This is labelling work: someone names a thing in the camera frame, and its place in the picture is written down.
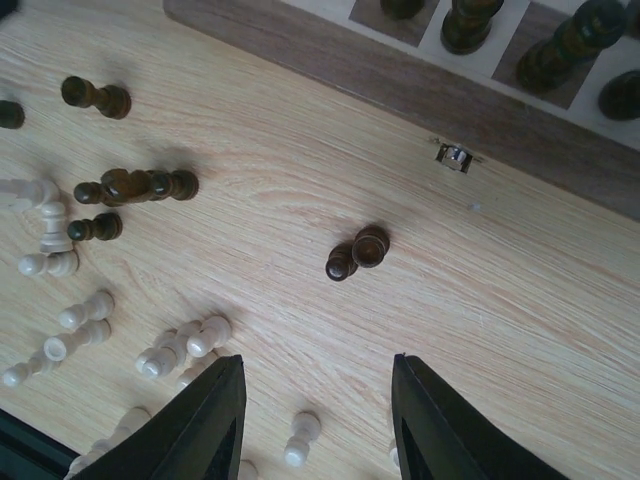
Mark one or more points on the dark knight chess piece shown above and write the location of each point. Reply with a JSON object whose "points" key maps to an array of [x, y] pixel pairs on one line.
{"points": [[121, 187]]}

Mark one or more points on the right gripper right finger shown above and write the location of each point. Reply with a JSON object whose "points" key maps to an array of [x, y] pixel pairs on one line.
{"points": [[440, 435]]}

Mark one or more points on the light piece bottom centre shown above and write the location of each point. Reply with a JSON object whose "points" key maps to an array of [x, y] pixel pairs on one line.
{"points": [[133, 420]]}

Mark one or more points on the light piece centre cluster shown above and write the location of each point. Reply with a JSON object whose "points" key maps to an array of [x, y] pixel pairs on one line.
{"points": [[168, 351]]}

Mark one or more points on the dark bishop chess piece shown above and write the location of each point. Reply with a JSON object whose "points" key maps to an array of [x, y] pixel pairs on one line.
{"points": [[619, 98]]}

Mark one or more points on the light pawn centre cluster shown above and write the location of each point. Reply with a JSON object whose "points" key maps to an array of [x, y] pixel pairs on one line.
{"points": [[215, 332]]}

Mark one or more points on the wooden chess board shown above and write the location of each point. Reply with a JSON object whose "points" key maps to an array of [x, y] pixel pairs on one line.
{"points": [[477, 117]]}

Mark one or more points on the metal board latch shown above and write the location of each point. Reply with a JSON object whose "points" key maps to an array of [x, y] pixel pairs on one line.
{"points": [[454, 156]]}

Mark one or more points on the light piece left cluster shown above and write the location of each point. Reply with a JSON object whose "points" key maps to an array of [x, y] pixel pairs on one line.
{"points": [[55, 238]]}

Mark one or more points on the light pawn left lower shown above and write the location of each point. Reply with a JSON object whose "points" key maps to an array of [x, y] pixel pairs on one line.
{"points": [[98, 306]]}

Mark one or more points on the dark piece pile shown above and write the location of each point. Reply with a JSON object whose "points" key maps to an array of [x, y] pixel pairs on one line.
{"points": [[367, 250]]}

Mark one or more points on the light piece cluster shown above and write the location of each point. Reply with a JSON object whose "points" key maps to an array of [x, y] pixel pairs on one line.
{"points": [[55, 238], [168, 351]]}

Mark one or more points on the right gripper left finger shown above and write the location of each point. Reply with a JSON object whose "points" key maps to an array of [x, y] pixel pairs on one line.
{"points": [[197, 435]]}

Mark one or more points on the dark pawn beside knight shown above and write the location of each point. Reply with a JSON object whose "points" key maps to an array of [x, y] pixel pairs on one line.
{"points": [[179, 185]]}

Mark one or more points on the light pawn bottom left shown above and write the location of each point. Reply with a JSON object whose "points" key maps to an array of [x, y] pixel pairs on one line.
{"points": [[38, 364]]}

